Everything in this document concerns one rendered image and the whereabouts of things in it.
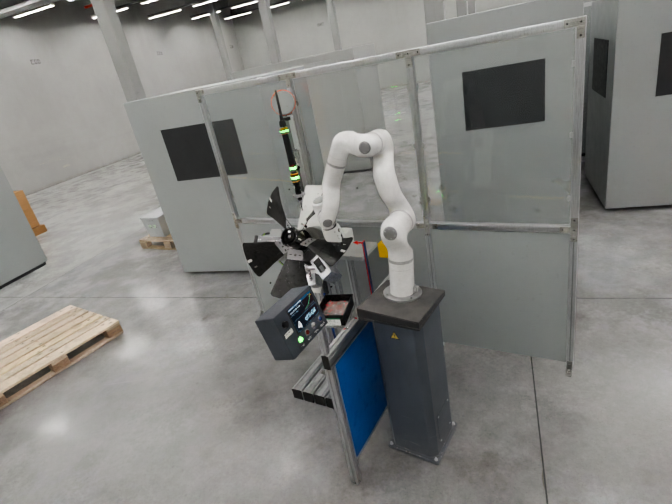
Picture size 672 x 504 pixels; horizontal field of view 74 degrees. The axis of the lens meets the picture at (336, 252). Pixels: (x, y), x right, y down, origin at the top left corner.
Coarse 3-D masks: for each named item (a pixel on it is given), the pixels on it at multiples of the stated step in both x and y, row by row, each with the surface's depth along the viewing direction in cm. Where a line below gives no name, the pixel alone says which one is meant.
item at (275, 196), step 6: (276, 192) 266; (276, 198) 266; (270, 204) 273; (276, 204) 266; (270, 210) 275; (276, 210) 267; (282, 210) 261; (270, 216) 278; (276, 216) 271; (282, 216) 262; (282, 222) 265
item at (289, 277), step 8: (288, 264) 251; (296, 264) 252; (280, 272) 250; (288, 272) 250; (296, 272) 251; (304, 272) 253; (280, 280) 249; (288, 280) 249; (296, 280) 250; (304, 280) 251; (280, 288) 248; (288, 288) 248; (280, 296) 247
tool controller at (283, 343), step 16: (304, 288) 184; (288, 304) 174; (304, 304) 180; (256, 320) 172; (272, 320) 167; (288, 320) 172; (304, 320) 179; (272, 336) 171; (288, 336) 170; (304, 336) 177; (272, 352) 176; (288, 352) 171
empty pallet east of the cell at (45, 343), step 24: (72, 312) 473; (24, 336) 442; (48, 336) 432; (72, 336) 423; (0, 360) 409; (24, 360) 399; (48, 360) 390; (72, 360) 407; (0, 384) 369; (0, 408) 361
